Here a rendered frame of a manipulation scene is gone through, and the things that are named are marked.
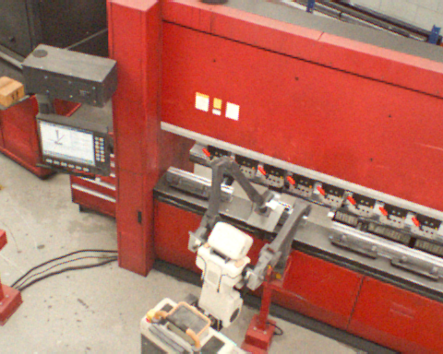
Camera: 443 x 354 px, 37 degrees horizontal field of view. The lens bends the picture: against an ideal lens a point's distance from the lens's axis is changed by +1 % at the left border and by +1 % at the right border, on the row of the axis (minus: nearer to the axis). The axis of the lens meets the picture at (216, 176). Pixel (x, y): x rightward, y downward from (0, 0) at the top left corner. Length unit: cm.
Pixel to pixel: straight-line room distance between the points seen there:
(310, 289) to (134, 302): 135
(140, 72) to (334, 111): 118
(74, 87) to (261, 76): 110
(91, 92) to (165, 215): 130
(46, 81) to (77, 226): 197
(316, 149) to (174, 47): 107
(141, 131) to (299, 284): 156
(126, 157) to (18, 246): 150
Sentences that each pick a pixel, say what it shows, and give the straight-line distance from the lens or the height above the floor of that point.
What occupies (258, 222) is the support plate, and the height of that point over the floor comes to 100.
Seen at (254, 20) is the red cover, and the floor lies 230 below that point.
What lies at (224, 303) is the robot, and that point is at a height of 87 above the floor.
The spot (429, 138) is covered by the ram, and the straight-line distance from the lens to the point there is 391.
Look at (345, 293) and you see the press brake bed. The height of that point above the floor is 54.
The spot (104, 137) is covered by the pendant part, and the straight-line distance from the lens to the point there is 409.
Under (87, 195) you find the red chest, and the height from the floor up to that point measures 26.
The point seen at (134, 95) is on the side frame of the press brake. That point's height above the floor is 170.
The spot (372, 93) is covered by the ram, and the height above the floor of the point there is 206.
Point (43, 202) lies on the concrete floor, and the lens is 599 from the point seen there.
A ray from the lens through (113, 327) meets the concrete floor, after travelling 504.
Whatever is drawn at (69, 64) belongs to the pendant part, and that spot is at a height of 195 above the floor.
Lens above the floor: 408
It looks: 41 degrees down
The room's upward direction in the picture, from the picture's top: 5 degrees clockwise
